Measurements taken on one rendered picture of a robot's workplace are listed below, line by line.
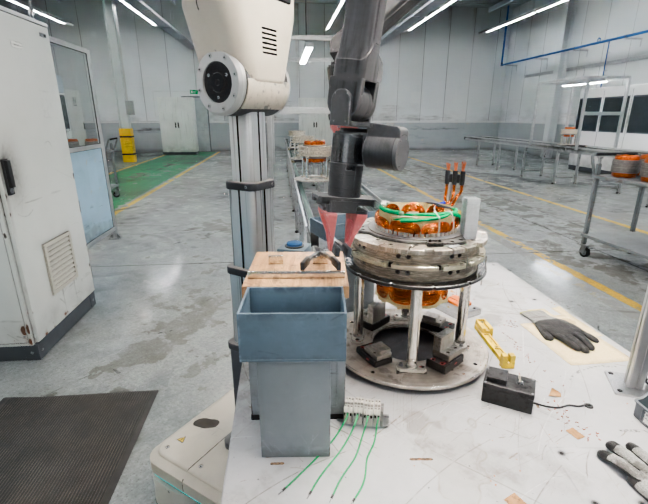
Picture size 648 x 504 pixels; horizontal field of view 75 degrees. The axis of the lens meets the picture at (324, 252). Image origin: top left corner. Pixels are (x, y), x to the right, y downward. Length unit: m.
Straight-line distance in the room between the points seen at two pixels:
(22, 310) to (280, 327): 2.34
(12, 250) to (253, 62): 1.98
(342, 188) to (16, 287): 2.35
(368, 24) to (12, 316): 2.58
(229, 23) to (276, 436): 0.89
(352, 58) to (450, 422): 0.69
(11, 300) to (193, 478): 1.69
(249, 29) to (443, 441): 0.98
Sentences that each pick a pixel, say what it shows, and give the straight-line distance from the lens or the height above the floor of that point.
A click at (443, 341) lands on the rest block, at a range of 1.02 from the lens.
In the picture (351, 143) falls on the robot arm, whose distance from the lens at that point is 0.71.
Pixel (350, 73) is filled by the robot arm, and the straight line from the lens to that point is 0.71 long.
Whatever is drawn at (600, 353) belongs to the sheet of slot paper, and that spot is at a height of 0.78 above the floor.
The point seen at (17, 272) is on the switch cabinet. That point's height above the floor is 0.54.
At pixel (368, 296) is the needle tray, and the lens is 1.31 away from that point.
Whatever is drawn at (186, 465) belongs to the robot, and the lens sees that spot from 1.61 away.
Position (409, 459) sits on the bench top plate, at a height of 0.78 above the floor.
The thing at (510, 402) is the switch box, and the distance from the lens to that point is 0.99.
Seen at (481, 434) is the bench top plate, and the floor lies 0.78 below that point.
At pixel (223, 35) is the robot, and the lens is 1.14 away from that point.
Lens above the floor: 1.35
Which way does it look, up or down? 18 degrees down
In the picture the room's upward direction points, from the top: straight up
